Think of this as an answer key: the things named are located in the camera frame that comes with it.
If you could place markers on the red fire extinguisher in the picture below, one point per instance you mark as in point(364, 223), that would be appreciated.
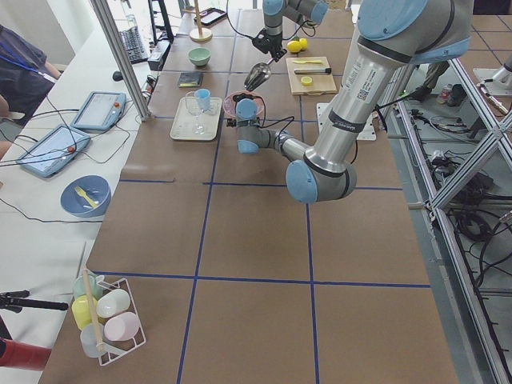
point(23, 356)

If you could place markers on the near teach pendant tablet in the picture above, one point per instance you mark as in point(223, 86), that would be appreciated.
point(54, 151)

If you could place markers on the metal cylinder muddler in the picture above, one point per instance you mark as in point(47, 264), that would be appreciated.
point(313, 71)

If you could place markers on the yellow plastic fork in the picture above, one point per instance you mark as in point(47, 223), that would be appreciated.
point(81, 193)

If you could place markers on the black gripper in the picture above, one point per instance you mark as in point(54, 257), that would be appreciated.
point(272, 45)
point(241, 98)

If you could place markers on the light blue plastic cup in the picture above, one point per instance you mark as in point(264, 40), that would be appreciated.
point(202, 97)

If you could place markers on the black computer mouse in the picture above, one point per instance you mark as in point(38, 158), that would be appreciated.
point(117, 76)

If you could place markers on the pink bowl with ice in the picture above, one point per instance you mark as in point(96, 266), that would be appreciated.
point(230, 102)

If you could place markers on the dark grey folded cloth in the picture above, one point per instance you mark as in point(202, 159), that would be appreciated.
point(190, 79)

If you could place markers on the beige serving tray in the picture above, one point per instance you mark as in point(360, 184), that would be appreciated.
point(188, 127)

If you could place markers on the white plastic cup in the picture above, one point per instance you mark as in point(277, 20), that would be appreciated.
point(115, 302)

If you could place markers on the black keyboard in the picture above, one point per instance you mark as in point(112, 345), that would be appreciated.
point(133, 45)

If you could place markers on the clear wine glass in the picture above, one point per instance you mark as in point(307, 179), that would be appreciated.
point(194, 110)

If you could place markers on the yellow plastic cup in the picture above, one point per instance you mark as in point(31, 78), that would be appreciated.
point(81, 312)

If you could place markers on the pink plastic cup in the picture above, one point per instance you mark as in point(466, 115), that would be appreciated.
point(122, 327)

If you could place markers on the white wire cup rack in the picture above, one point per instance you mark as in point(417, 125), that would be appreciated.
point(114, 350)

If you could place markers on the half lemon slice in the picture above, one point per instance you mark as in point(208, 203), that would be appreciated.
point(306, 81)

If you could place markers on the green ceramic bowl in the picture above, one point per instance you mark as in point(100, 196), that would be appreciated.
point(199, 56)

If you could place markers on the wooden stand with round base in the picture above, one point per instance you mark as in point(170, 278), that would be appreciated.
point(199, 33)

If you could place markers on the blue bowl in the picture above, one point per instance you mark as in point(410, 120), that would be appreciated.
point(96, 187)

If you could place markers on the dark tray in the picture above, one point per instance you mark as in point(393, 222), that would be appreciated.
point(211, 15)

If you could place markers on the aluminium frame post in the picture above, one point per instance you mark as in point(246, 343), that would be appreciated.
point(106, 20)

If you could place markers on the grey translucent plastic cup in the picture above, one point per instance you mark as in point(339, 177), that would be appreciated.
point(89, 342)

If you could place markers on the metal ice scoop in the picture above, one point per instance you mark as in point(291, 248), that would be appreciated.
point(259, 74)

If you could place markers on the yellow plastic knife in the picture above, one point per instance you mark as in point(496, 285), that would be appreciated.
point(304, 62)

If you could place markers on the yellow lemon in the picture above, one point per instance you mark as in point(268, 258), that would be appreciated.
point(303, 43)
point(294, 46)

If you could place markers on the seated person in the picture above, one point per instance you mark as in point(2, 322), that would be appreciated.
point(26, 77)

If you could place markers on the far teach pendant tablet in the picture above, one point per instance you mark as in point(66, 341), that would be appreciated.
point(100, 111)

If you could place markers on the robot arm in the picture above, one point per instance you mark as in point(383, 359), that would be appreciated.
point(389, 35)
point(303, 12)

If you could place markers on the wooden cutting board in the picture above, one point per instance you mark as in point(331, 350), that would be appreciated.
point(323, 84)

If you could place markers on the teach pendant tablet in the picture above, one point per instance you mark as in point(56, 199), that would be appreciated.
point(100, 111)
point(54, 151)

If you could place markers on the black tripod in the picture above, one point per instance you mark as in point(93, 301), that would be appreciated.
point(16, 301)

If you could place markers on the green plastic cup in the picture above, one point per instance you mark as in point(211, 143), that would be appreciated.
point(79, 288)

